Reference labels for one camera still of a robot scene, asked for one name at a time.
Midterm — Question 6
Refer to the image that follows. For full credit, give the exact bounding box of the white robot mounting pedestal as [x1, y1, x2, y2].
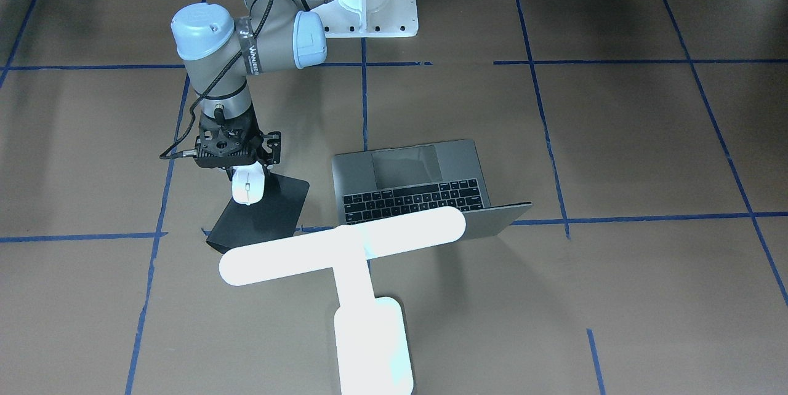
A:
[315, 0, 419, 38]

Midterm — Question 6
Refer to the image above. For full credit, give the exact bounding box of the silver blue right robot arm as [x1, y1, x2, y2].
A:
[160, 0, 335, 170]

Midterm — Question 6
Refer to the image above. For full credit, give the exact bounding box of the grey open laptop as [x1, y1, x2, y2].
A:
[332, 139, 532, 240]

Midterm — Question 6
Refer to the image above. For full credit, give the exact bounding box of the white computer mouse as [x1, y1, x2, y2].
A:
[231, 162, 267, 206]

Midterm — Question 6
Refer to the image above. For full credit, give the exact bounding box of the black mouse pad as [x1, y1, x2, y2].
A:
[206, 174, 310, 254]

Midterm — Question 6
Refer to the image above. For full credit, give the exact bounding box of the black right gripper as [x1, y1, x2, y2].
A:
[195, 114, 282, 169]

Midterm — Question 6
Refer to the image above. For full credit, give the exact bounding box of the white desk lamp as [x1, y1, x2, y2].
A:
[219, 207, 465, 394]

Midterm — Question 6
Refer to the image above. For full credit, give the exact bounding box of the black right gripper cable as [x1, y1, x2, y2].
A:
[159, 0, 278, 161]

